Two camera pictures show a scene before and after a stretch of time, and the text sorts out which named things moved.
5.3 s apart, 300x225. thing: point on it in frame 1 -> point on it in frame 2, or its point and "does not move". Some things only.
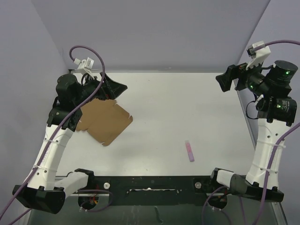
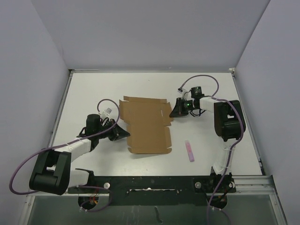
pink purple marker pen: x=189 y=151 does not move
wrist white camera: x=258 y=56 -> x=184 y=92
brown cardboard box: x=104 y=120 -> x=147 y=119
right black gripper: x=234 y=71 -> x=178 y=111
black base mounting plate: x=151 y=191 does not move
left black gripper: x=110 y=89 -> x=117 y=132
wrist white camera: x=86 y=64 -> x=106 y=112
